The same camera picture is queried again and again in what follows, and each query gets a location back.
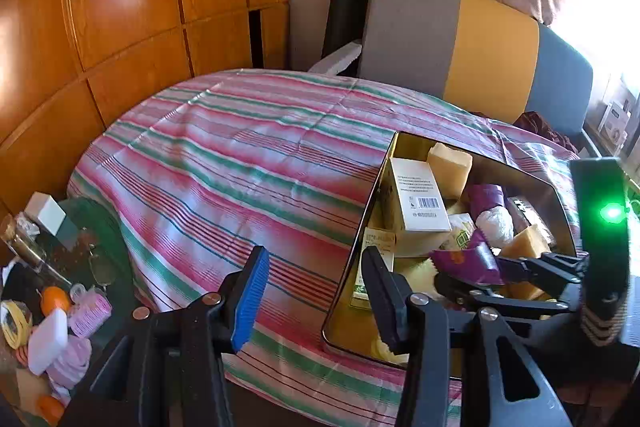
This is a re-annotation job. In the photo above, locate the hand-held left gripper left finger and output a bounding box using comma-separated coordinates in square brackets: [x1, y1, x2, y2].
[60, 245, 272, 427]

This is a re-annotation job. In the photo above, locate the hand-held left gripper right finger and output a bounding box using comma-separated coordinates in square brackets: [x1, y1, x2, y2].
[361, 245, 571, 427]

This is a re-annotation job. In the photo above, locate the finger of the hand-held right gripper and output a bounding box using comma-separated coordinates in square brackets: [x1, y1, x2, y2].
[434, 274, 576, 320]
[492, 252, 588, 298]

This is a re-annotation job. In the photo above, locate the yellow sponge block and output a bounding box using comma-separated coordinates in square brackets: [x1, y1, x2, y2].
[427, 143, 473, 202]
[500, 279, 548, 303]
[500, 224, 553, 260]

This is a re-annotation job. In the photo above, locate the purple snack packet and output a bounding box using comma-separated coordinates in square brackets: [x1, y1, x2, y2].
[431, 229, 506, 285]
[467, 183, 506, 218]

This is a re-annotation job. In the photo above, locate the gold rectangular tin box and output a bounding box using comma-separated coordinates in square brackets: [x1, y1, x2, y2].
[321, 131, 583, 380]

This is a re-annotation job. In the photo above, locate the small green beige box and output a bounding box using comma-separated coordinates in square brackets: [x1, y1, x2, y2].
[350, 227, 397, 310]

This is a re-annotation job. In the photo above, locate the white cardboard box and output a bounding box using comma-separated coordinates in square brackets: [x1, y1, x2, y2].
[389, 157, 451, 233]

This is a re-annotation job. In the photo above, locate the white printed carton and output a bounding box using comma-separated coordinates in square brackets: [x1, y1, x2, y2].
[597, 102, 632, 142]

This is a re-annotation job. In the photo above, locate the dark red cloth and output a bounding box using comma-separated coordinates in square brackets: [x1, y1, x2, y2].
[512, 111, 581, 152]

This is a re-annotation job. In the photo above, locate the striped tablecloth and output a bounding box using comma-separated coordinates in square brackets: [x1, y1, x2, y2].
[66, 71, 586, 427]

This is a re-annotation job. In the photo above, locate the glass side table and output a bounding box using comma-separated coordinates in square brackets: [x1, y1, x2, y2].
[0, 197, 146, 427]

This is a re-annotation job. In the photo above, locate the pink striped packet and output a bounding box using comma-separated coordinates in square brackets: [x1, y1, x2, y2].
[47, 336, 93, 390]

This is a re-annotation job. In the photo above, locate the orange fruit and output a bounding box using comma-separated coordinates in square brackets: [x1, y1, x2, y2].
[36, 394, 67, 425]
[40, 286, 72, 315]

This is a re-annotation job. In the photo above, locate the white foam block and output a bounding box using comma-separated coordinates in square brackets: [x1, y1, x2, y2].
[27, 308, 68, 376]

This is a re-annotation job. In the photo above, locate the small white box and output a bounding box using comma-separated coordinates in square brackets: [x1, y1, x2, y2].
[24, 192, 67, 236]

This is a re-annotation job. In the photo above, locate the glass jar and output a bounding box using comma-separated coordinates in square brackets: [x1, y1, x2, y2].
[0, 213, 48, 268]

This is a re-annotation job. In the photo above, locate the yellow tape roll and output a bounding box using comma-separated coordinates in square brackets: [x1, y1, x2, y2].
[0, 299, 33, 350]

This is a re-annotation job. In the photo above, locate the grey yellow blue armchair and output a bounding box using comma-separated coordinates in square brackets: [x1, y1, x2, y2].
[307, 0, 601, 158]

